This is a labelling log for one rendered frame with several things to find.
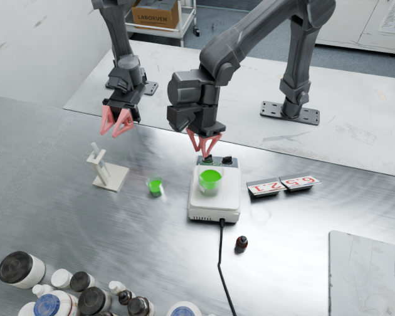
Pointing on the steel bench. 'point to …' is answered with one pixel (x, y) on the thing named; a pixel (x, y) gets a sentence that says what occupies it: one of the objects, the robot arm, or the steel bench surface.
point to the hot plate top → (224, 199)
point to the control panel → (220, 161)
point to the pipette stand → (111, 182)
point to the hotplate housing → (229, 215)
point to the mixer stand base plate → (365, 276)
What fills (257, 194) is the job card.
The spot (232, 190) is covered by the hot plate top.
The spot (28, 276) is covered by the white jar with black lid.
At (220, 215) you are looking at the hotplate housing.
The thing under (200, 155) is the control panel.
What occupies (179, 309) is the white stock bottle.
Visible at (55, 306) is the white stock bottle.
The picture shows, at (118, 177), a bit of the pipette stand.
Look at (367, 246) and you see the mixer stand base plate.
